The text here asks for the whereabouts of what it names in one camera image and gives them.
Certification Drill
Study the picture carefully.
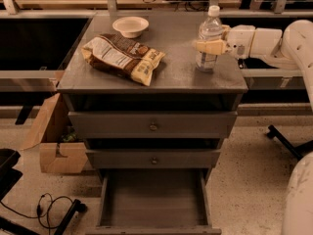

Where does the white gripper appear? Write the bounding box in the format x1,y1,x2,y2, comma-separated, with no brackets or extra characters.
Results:
193,24,255,59

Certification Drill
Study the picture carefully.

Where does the clear plastic water bottle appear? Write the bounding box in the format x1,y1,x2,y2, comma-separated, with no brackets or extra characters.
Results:
196,5,223,72

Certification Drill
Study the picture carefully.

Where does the top grey drawer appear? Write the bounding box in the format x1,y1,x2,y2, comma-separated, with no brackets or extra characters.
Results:
68,112,237,139

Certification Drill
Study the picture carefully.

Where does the grey drawer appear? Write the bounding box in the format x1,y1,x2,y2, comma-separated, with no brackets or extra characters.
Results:
68,112,237,139
85,168,223,235
86,149,220,168

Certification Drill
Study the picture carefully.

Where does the grey drawer cabinet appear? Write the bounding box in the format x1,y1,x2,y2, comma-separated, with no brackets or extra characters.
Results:
57,11,249,235

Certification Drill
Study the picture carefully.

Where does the middle grey drawer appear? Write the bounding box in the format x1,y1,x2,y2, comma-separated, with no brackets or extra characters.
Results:
86,149,220,168

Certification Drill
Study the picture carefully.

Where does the bottom grey drawer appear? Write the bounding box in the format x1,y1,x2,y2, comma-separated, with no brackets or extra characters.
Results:
85,168,223,235

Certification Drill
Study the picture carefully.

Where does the white bowl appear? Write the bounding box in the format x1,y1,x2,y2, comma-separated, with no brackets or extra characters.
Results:
112,17,149,38

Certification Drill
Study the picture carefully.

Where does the brown yellow chip bag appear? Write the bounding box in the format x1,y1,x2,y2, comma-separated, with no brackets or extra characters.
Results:
81,33,165,86

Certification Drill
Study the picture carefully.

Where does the black chair base leg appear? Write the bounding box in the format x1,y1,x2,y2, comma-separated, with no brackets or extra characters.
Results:
267,125,313,161

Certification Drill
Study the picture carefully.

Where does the cardboard box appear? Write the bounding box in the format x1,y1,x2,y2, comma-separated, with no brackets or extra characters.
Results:
21,93,88,174

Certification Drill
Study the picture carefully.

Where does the black stand leg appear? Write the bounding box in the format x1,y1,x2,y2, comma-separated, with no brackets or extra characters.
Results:
54,199,87,235

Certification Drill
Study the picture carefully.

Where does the black cable on floor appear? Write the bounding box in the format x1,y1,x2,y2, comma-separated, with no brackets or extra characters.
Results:
0,192,76,231

